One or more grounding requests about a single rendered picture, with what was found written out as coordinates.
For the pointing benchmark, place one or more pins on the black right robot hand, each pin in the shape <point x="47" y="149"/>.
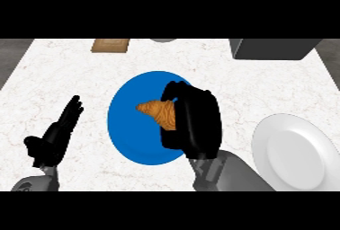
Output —
<point x="198" y="119"/>

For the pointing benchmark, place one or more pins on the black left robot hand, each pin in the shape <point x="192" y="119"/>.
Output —
<point x="53" y="140"/>

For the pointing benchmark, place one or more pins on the brown croissant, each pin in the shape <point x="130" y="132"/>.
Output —
<point x="161" y="115"/>

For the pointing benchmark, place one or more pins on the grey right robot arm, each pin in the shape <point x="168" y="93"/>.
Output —
<point x="229" y="173"/>

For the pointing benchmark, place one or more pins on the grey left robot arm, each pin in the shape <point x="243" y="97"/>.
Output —
<point x="37" y="181"/>

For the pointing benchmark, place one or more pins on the blue plate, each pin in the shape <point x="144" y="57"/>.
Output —
<point x="127" y="131"/>

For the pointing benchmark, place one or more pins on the white plate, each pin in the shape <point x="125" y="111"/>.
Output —
<point x="295" y="152"/>

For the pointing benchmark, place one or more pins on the grey round object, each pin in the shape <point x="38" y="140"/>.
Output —
<point x="162" y="40"/>

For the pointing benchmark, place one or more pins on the dark grey appliance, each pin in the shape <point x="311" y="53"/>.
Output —
<point x="273" y="48"/>

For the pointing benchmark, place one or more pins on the brown wooden board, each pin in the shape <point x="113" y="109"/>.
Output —
<point x="110" y="45"/>

